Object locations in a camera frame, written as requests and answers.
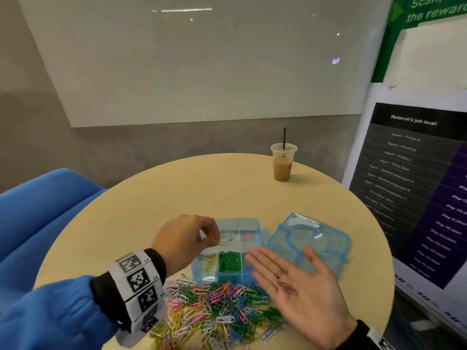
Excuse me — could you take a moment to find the person's left hand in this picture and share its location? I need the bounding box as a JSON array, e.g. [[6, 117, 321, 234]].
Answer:
[[151, 214, 221, 278]]

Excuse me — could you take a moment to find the person's right hand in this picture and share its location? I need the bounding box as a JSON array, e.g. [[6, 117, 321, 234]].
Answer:
[[244, 245, 359, 350]]

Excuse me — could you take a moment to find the bunch of green paper clips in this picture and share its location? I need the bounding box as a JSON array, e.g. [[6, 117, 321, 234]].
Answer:
[[219, 251, 243, 273]]

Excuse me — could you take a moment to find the blue compartment organizer box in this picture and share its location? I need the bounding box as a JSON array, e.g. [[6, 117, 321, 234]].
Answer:
[[191, 218, 271, 285]]

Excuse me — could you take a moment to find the pile of coloured paper clips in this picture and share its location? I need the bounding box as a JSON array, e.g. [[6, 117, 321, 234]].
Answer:
[[149, 279, 286, 350]]

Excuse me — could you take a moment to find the person's left forearm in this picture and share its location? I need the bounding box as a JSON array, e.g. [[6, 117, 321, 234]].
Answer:
[[0, 248, 167, 350]]

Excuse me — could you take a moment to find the blue transparent box lid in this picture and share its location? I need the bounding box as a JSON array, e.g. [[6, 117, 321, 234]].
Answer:
[[266, 212, 351, 280]]

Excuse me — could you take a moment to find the round wooden table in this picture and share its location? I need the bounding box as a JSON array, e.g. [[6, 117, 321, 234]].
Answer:
[[34, 153, 395, 350]]

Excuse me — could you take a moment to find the left wrist marker band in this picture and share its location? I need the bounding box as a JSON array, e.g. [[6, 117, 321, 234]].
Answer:
[[108, 251, 163, 325]]

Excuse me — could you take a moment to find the wrist marker band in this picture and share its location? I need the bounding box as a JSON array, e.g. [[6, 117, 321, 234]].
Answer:
[[367, 328, 398, 350], [108, 251, 163, 325]]

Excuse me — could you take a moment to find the right wrist marker band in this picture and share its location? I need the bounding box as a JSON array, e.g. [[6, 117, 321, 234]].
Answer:
[[367, 328, 398, 350]]

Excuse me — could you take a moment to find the iced coffee plastic cup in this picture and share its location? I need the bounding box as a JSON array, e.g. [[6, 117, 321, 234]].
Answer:
[[270, 142, 299, 182]]

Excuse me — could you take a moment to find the blue upholstered chair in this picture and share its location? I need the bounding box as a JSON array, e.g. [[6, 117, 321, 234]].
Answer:
[[0, 168, 107, 318]]

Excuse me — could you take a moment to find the standing poster banner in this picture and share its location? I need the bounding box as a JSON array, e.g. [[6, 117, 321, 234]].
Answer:
[[341, 0, 467, 340]]

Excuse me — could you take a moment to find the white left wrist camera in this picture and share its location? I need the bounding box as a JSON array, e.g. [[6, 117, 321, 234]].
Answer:
[[117, 306, 169, 349]]

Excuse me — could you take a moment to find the white wall board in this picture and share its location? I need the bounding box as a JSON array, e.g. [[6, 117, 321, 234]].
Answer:
[[16, 0, 395, 128]]

